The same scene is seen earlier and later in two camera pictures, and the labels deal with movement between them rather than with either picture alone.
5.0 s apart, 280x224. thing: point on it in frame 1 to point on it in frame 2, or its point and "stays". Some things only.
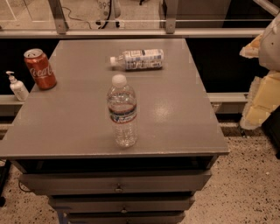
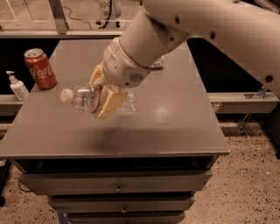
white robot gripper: (271, 48) to (122, 67)
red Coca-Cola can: (40, 68) stays
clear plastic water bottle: (122, 109) to (84, 96)
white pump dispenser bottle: (18, 87) stays
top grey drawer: (115, 182) stays
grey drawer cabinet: (59, 139) stays
